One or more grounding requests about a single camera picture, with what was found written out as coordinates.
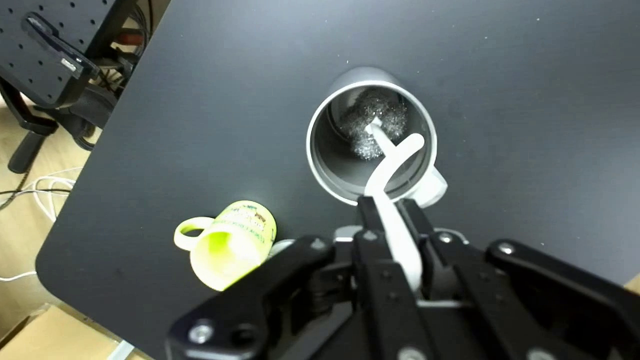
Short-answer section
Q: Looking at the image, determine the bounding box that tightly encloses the white floor cable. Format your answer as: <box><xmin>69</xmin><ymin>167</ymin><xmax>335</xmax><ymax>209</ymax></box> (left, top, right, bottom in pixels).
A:
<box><xmin>0</xmin><ymin>174</ymin><xmax>76</xmax><ymax>281</ymax></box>

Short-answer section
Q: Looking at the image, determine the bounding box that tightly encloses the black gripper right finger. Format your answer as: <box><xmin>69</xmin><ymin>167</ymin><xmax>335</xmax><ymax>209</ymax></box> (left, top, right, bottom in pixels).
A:
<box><xmin>398</xmin><ymin>197</ymin><xmax>640</xmax><ymax>360</ymax></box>

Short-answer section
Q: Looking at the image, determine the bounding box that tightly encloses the black equipment stand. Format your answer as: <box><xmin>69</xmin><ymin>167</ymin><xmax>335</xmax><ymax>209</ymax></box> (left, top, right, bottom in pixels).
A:
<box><xmin>0</xmin><ymin>0</ymin><xmax>155</xmax><ymax>175</ymax></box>

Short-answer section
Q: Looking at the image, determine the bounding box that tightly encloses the yellow green printed mug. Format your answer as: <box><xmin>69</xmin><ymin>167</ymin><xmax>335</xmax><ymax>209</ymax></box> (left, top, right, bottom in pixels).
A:
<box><xmin>172</xmin><ymin>197</ymin><xmax>279</xmax><ymax>293</ymax></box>

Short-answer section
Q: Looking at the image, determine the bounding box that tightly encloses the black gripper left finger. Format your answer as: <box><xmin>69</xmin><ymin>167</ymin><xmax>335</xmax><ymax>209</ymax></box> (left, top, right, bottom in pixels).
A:
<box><xmin>165</xmin><ymin>196</ymin><xmax>438</xmax><ymax>360</ymax></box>

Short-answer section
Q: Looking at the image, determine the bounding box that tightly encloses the white plastic piece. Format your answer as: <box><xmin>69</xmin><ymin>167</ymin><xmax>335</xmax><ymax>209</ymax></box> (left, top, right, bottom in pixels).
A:
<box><xmin>416</xmin><ymin>166</ymin><xmax>450</xmax><ymax>208</ymax></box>

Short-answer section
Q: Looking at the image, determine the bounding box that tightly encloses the stainless steel flask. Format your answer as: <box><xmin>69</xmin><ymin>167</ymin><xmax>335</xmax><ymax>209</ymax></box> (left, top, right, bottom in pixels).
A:
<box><xmin>304</xmin><ymin>64</ymin><xmax>440</xmax><ymax>208</ymax></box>

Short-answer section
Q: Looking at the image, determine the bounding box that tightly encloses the white plastic spoon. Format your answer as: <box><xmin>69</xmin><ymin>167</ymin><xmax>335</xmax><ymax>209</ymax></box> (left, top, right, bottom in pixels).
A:
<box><xmin>335</xmin><ymin>88</ymin><xmax>427</xmax><ymax>296</ymax></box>

